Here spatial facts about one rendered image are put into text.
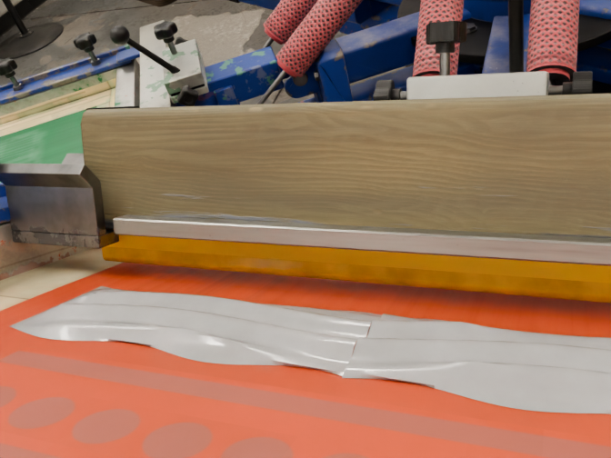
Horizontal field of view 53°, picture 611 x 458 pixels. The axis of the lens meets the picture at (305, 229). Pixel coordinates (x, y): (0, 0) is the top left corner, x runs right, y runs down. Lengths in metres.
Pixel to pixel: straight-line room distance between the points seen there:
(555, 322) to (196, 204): 0.20
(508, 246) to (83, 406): 0.20
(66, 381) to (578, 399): 0.20
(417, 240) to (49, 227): 0.23
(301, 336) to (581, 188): 0.14
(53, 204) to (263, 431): 0.24
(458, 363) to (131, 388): 0.13
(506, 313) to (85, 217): 0.25
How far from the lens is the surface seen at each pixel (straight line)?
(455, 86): 0.60
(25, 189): 0.43
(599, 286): 0.33
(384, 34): 1.04
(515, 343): 0.27
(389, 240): 0.31
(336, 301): 0.34
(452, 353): 0.26
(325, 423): 0.22
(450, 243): 0.31
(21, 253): 0.45
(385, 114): 0.32
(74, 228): 0.41
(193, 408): 0.24
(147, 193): 0.39
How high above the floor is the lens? 1.47
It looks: 41 degrees down
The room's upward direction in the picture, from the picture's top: 18 degrees counter-clockwise
